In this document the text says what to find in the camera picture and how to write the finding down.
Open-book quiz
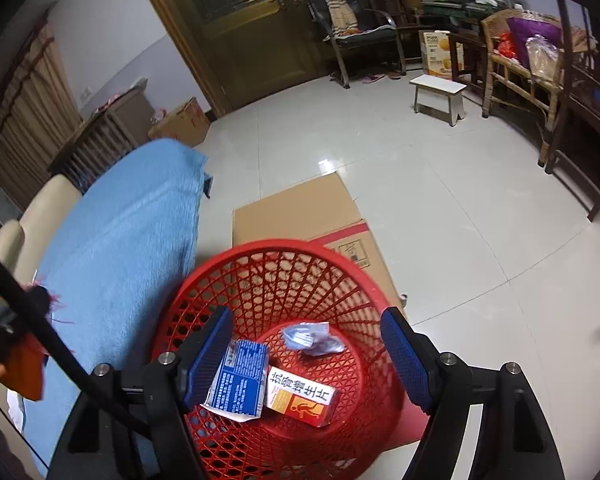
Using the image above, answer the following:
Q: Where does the striped beige cloth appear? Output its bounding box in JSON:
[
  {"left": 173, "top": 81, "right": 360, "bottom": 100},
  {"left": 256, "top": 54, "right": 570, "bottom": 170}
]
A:
[{"left": 320, "top": 0, "right": 358, "bottom": 36}]

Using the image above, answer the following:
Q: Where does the brown cardboard box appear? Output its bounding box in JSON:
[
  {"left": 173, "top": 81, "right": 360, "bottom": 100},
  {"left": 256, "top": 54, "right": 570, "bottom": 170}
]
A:
[{"left": 147, "top": 97, "right": 211, "bottom": 147}]

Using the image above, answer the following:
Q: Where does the wooden slatted crib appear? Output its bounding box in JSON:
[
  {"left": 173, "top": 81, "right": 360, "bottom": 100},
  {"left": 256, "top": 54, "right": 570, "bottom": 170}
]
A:
[{"left": 47, "top": 110, "right": 133, "bottom": 193}]

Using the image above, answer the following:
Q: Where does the red plastic mesh basket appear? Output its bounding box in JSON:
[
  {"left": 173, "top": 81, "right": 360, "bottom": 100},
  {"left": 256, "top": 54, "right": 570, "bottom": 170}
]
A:
[{"left": 150, "top": 240, "right": 416, "bottom": 478}]

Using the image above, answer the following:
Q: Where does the crumpled pale plastic wrapper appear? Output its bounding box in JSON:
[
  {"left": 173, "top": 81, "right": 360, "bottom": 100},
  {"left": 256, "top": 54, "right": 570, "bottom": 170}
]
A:
[{"left": 280, "top": 321, "right": 345, "bottom": 358}]

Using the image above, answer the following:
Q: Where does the yellow printed cardboard box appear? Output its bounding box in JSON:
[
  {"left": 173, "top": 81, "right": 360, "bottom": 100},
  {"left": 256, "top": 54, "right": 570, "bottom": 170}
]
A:
[{"left": 419, "top": 30, "right": 465, "bottom": 80}]

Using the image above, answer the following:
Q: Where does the blue white medicine box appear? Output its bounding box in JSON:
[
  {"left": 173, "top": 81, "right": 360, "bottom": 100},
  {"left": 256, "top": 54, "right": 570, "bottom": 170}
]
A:
[{"left": 202, "top": 338, "right": 270, "bottom": 421}]

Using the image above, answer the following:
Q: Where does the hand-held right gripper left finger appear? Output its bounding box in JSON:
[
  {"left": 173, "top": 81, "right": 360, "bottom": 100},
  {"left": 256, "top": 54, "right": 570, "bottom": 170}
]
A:
[{"left": 55, "top": 306, "right": 236, "bottom": 480}]

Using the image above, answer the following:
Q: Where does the flattened brown cardboard sheet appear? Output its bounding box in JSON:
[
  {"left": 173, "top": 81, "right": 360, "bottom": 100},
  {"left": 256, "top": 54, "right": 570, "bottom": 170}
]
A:
[{"left": 231, "top": 171, "right": 433, "bottom": 461}]

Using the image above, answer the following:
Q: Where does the grey cabinet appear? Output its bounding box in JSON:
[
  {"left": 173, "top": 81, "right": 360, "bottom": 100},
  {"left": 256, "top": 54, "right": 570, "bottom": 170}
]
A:
[{"left": 107, "top": 77, "right": 156, "bottom": 143}]

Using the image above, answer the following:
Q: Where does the black cable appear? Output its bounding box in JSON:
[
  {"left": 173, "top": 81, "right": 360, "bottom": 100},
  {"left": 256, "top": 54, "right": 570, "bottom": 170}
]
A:
[{"left": 0, "top": 244, "right": 153, "bottom": 438}]

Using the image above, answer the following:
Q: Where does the purple cushion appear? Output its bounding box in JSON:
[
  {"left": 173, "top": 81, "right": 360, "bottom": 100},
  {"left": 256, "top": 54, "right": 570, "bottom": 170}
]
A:
[{"left": 507, "top": 16, "right": 563, "bottom": 63}]

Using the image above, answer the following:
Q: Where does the small white stool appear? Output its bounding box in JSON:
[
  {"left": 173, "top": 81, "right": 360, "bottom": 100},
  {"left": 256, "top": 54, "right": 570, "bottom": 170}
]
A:
[{"left": 412, "top": 74, "right": 467, "bottom": 126}]

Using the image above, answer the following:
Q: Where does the brown curtain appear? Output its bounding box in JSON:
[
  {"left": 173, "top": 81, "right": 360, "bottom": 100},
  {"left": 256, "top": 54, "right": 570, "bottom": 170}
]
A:
[{"left": 0, "top": 25, "right": 83, "bottom": 196}]

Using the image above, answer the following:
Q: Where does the dark wooden chair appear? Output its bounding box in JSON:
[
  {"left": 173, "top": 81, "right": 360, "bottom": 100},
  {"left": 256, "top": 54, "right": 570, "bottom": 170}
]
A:
[{"left": 545, "top": 0, "right": 600, "bottom": 221}]

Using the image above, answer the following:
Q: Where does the beige leather sofa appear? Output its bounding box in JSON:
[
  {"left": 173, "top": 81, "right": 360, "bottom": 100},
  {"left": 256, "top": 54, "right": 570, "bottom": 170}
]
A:
[{"left": 0, "top": 174, "right": 83, "bottom": 441}]

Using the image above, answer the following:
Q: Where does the blue blanket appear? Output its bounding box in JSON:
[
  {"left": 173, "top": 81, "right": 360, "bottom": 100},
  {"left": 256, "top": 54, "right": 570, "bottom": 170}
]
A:
[{"left": 17, "top": 138, "right": 216, "bottom": 478}]

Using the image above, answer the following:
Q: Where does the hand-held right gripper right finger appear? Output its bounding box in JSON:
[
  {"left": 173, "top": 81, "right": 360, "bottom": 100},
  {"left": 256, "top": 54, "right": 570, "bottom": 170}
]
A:
[{"left": 380, "top": 306, "right": 566, "bottom": 480}]

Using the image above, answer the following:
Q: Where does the brown wooden door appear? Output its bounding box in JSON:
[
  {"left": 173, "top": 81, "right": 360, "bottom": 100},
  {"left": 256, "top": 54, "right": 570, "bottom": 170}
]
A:
[{"left": 130, "top": 0, "right": 406, "bottom": 116}]

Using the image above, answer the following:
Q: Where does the orange white medicine box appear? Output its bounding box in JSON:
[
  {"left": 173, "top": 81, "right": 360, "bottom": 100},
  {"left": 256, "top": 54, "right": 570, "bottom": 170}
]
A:
[{"left": 264, "top": 365, "right": 341, "bottom": 428}]

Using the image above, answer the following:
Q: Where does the wicker armchair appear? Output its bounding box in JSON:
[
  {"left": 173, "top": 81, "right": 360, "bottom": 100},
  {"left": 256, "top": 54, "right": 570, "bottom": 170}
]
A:
[{"left": 480, "top": 9, "right": 598, "bottom": 161}]

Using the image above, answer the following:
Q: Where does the black metal chair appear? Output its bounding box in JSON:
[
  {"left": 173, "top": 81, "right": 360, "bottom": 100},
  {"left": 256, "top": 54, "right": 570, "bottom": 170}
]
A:
[{"left": 302, "top": 0, "right": 408, "bottom": 88}]

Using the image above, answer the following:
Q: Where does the clear crumpled plastic bag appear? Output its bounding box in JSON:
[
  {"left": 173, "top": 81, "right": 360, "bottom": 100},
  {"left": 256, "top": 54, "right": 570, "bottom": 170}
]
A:
[{"left": 525, "top": 34, "right": 563, "bottom": 78}]

